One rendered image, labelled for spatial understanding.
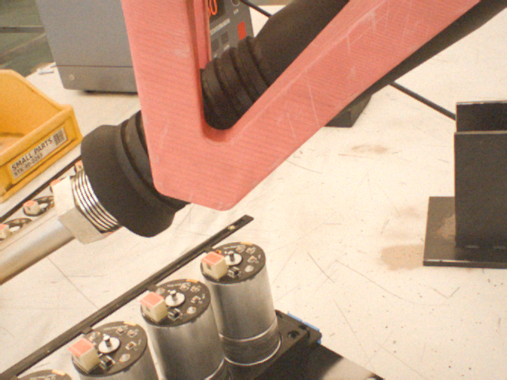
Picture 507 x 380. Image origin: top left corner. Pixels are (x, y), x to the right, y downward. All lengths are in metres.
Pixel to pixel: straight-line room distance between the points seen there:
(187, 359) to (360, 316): 0.10
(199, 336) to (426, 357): 0.10
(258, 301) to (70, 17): 0.41
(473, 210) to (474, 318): 0.05
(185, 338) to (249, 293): 0.03
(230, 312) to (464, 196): 0.14
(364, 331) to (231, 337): 0.07
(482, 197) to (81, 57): 0.40
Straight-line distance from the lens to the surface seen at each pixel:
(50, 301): 0.38
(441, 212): 0.38
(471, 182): 0.33
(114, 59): 0.61
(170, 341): 0.24
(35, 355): 0.24
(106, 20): 0.60
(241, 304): 0.25
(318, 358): 0.28
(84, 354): 0.22
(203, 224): 0.40
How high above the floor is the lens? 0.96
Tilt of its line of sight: 30 degrees down
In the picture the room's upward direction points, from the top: 10 degrees counter-clockwise
